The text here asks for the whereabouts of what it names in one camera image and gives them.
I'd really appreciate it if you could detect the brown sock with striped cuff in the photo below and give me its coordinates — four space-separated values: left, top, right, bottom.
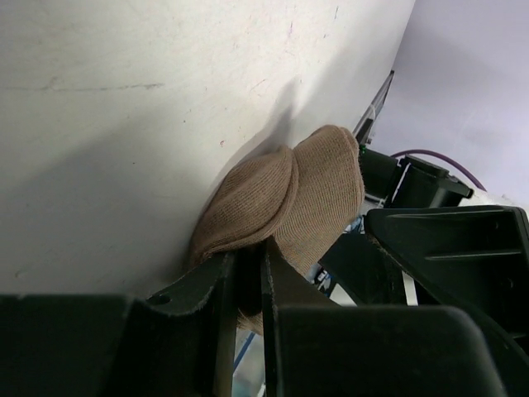
188 124 365 335

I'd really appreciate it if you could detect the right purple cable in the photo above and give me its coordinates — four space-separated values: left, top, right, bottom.
390 148 488 192

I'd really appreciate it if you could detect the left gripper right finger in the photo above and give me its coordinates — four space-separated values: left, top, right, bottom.
260 239 529 397

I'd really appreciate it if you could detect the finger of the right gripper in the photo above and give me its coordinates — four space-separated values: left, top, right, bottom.
365 205 528 327
320 233 407 305

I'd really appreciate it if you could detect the aluminium mounting rail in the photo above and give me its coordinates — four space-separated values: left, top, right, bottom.
353 70 394 146

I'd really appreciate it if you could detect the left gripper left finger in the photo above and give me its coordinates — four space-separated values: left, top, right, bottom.
1 253 237 396

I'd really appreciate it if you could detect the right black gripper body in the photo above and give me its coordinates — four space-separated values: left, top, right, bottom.
361 148 474 208

